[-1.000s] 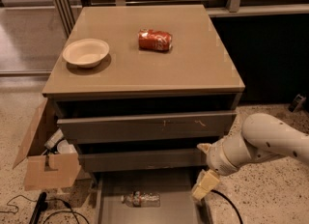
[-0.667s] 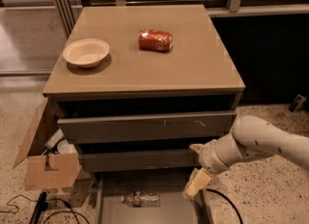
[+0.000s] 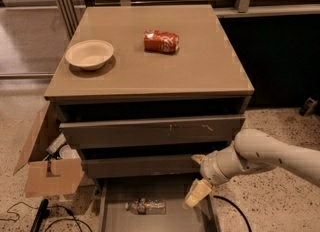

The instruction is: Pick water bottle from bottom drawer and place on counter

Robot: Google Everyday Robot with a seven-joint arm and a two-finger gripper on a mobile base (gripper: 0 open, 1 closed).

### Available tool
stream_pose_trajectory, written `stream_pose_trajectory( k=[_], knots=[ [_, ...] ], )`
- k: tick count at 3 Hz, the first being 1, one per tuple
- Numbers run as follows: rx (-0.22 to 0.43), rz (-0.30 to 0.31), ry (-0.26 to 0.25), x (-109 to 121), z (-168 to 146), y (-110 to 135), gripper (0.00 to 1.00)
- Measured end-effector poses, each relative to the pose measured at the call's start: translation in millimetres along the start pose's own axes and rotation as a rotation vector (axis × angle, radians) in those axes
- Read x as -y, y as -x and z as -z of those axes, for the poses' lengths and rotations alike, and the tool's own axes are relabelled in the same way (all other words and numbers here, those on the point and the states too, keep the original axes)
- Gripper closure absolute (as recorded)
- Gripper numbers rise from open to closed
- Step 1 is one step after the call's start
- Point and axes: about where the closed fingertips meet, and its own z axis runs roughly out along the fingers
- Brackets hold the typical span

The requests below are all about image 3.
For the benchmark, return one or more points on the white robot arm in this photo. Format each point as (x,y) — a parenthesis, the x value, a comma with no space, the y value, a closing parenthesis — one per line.
(252,151)

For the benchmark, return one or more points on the clear plastic water bottle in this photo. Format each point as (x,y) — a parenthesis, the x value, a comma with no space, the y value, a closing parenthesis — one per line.
(143,206)

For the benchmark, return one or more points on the grey bottom drawer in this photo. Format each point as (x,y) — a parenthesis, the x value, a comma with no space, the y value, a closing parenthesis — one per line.
(169,190)

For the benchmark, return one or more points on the crushed red soda can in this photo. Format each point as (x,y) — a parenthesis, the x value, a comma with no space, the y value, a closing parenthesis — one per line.
(163,42)

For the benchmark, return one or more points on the black power strip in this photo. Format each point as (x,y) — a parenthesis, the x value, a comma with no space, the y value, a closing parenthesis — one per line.
(42,213)

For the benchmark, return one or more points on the white item in box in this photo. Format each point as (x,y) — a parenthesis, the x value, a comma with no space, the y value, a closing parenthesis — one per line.
(56,144)

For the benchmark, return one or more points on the grey drawer cabinet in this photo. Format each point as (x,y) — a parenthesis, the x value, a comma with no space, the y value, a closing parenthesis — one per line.
(204,77)

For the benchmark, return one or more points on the white paper bowl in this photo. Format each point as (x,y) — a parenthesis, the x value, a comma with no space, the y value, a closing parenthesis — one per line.
(90,54)

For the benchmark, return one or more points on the grey middle drawer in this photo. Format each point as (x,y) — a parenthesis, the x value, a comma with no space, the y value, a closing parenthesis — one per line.
(140,166)

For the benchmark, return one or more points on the grey drawer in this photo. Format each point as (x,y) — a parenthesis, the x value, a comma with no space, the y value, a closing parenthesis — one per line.
(169,190)
(140,166)
(148,132)

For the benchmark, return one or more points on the grey top drawer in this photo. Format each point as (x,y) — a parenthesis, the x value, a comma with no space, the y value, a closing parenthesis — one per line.
(148,132)

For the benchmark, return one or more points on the small dark floor object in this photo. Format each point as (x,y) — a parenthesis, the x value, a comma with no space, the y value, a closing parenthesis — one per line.
(308,107)

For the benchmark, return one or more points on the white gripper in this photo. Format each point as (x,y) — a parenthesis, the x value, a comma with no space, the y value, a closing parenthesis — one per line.
(209,169)

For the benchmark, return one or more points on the brown cardboard box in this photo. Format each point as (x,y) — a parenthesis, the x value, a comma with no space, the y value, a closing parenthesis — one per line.
(47,178)

